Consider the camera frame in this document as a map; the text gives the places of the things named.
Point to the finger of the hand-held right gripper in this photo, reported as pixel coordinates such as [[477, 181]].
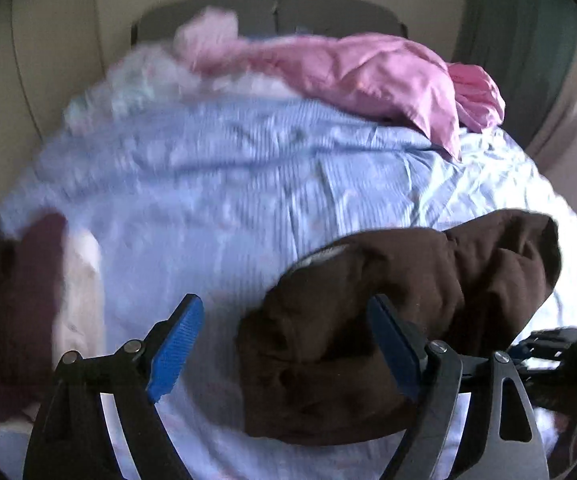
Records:
[[543, 342]]

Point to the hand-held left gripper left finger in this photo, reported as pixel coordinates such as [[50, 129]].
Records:
[[176, 347]]

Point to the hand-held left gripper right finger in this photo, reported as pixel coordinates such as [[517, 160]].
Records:
[[393, 347]]

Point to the brown pants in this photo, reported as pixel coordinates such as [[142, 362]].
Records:
[[368, 320]]

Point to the pale pink cloth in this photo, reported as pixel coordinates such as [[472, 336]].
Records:
[[81, 290]]

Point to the blue striped bed sheet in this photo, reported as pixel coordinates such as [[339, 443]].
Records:
[[248, 195]]

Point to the maroon cloth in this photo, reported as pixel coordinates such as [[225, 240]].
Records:
[[11, 310]]

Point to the white floral pillow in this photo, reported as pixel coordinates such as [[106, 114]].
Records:
[[133, 85]]

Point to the pink blanket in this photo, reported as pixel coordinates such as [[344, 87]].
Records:
[[368, 75]]

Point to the green curtain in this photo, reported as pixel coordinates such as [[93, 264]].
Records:
[[521, 35]]

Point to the grey headboard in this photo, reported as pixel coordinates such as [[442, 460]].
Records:
[[273, 10]]

